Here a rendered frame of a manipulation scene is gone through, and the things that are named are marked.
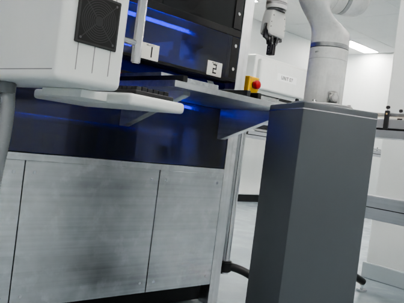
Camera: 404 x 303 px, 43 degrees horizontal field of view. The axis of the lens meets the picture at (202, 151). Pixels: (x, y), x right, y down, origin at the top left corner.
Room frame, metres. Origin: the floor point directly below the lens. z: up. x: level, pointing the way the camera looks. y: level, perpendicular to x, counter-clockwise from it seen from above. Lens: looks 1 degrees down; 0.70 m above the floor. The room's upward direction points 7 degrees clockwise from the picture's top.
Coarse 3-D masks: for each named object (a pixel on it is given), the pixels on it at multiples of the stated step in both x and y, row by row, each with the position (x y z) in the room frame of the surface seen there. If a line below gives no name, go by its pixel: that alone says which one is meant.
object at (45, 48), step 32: (0, 0) 1.31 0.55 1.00; (32, 0) 1.20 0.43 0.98; (64, 0) 1.12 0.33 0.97; (96, 0) 1.17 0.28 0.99; (128, 0) 1.24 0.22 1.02; (0, 32) 1.29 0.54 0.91; (32, 32) 1.19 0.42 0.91; (64, 32) 1.12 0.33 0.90; (96, 32) 1.17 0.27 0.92; (0, 64) 1.28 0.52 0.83; (32, 64) 1.18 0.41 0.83; (64, 64) 1.13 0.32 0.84; (96, 64) 1.19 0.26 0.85
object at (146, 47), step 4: (144, 44) 1.93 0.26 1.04; (148, 44) 1.95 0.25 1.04; (152, 44) 1.96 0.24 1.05; (144, 48) 1.93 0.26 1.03; (148, 48) 1.95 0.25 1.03; (156, 48) 1.97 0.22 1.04; (144, 52) 1.94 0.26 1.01; (148, 52) 1.95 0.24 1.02; (152, 52) 1.96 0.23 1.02; (156, 52) 1.97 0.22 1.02; (144, 56) 1.94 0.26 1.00; (148, 56) 1.95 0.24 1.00; (152, 56) 1.96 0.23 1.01; (156, 56) 1.97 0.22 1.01; (152, 60) 1.96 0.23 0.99; (156, 60) 1.98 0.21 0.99
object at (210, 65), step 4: (208, 60) 2.15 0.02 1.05; (208, 64) 2.16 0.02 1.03; (212, 64) 2.17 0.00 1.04; (220, 64) 2.20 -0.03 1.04; (208, 68) 2.16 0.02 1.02; (212, 68) 2.17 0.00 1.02; (216, 68) 2.19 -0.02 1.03; (220, 68) 2.20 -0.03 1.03; (208, 72) 2.16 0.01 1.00; (216, 72) 2.19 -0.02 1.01; (220, 72) 2.21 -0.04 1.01; (216, 76) 2.19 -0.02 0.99; (220, 76) 2.21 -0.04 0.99
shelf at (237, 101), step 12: (120, 84) 1.75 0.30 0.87; (132, 84) 1.70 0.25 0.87; (144, 84) 1.65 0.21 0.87; (156, 84) 1.60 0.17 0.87; (168, 84) 1.56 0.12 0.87; (180, 84) 1.55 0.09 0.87; (192, 84) 1.58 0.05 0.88; (192, 96) 1.80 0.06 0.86; (204, 96) 1.74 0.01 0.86; (216, 96) 1.69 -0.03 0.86; (228, 96) 1.69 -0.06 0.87; (240, 96) 1.73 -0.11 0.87; (228, 108) 2.15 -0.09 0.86; (240, 108) 2.07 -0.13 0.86; (252, 108) 1.99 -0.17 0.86; (264, 108) 1.93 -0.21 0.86
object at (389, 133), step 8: (376, 112) 2.62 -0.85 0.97; (384, 112) 2.59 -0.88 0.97; (400, 112) 2.63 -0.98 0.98; (384, 120) 2.55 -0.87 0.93; (392, 120) 2.53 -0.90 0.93; (400, 120) 2.50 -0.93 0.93; (376, 128) 2.58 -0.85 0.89; (384, 128) 2.54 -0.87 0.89; (392, 128) 2.52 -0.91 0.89; (400, 128) 2.49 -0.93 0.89; (376, 136) 2.58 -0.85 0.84; (384, 136) 2.55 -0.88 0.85; (392, 136) 2.52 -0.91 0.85; (400, 136) 2.49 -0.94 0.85
